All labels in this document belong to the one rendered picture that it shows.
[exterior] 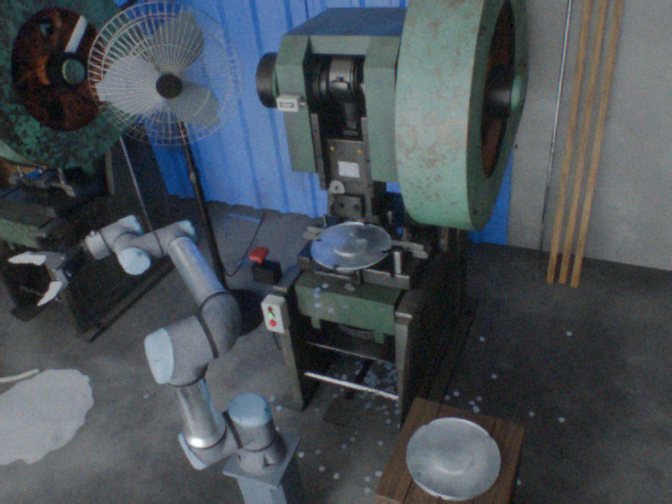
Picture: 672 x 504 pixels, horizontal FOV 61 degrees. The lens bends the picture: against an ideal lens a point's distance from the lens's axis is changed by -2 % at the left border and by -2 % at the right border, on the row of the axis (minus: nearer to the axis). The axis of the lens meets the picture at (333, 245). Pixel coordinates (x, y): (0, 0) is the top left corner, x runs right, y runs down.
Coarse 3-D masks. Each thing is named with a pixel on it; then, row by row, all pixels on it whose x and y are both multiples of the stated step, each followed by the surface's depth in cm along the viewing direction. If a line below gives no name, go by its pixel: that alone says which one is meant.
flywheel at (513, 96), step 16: (496, 32) 183; (496, 48) 188; (496, 64) 164; (496, 80) 160; (512, 80) 159; (496, 96) 160; (512, 96) 161; (496, 112) 163; (512, 112) 168; (496, 128) 195; (496, 144) 194; (496, 160) 198
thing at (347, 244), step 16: (352, 224) 218; (368, 224) 217; (336, 240) 210; (352, 240) 208; (368, 240) 208; (384, 240) 207; (320, 256) 203; (336, 256) 202; (352, 256) 201; (368, 256) 200; (384, 256) 199
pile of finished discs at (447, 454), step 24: (432, 432) 188; (456, 432) 187; (480, 432) 186; (408, 456) 181; (432, 456) 180; (456, 456) 179; (480, 456) 178; (432, 480) 173; (456, 480) 172; (480, 480) 172
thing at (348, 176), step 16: (336, 128) 197; (352, 128) 191; (336, 144) 190; (352, 144) 188; (336, 160) 194; (352, 160) 191; (336, 176) 198; (352, 176) 195; (336, 192) 200; (352, 192) 199; (336, 208) 206; (352, 208) 198; (368, 208) 200
